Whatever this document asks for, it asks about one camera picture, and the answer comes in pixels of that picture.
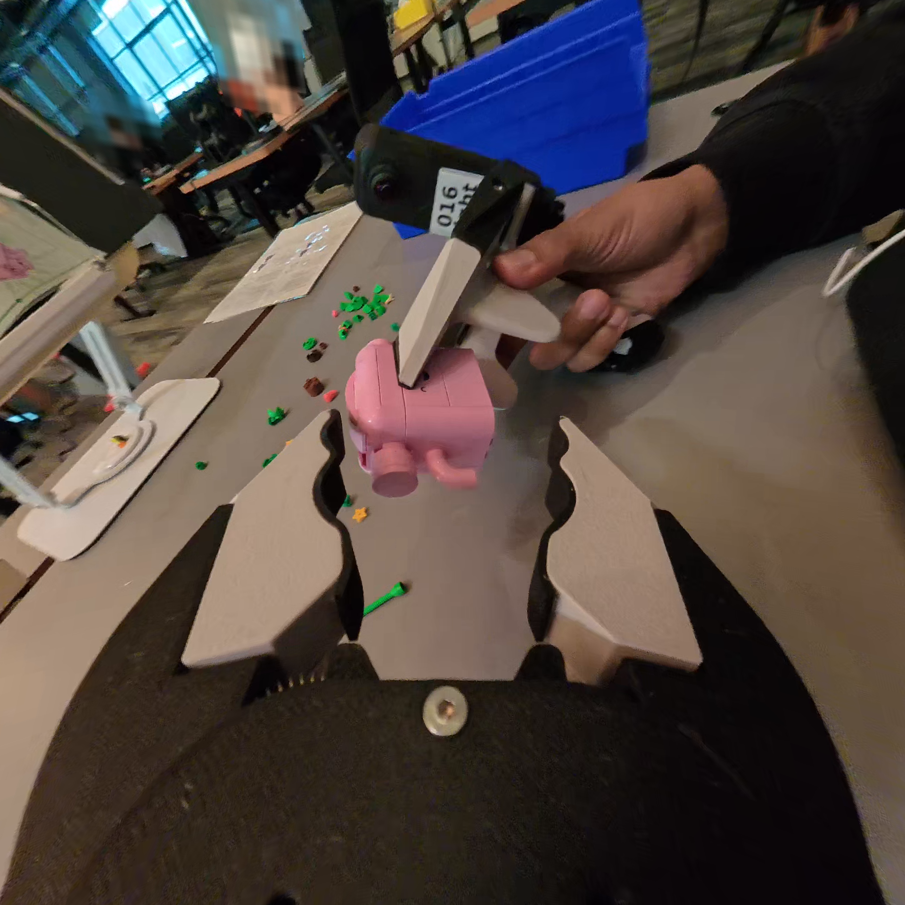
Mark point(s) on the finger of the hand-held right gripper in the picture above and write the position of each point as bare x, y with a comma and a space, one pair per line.
438, 311

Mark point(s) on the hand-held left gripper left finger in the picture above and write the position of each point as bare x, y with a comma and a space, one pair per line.
269, 565

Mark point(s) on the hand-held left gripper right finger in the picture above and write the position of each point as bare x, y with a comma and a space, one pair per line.
622, 565

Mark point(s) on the pink toy brick body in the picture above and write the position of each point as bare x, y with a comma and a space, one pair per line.
424, 424

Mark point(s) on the green toy rod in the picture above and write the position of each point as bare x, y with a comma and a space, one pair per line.
385, 599

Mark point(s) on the person's right forearm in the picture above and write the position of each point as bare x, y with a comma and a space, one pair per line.
813, 141

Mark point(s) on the person's right hand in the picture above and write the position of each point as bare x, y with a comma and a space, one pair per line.
636, 247

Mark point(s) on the pile of green leaf pieces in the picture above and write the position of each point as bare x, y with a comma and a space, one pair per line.
357, 305

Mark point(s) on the brown round brick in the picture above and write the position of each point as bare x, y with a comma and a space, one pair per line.
314, 386

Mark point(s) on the green spiky plant piece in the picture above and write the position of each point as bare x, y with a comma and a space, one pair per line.
276, 416

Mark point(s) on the printed paper sheet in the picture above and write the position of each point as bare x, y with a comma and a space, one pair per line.
283, 269

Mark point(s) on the wooden office desk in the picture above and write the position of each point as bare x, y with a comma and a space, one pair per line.
247, 152

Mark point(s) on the yellow box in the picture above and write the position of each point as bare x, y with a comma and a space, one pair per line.
417, 14

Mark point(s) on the blue plastic bin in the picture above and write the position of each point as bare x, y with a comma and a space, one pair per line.
551, 106

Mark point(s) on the white stand base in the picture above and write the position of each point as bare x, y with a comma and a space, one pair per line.
177, 403

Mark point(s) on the large glass window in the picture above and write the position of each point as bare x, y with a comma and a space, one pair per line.
155, 42

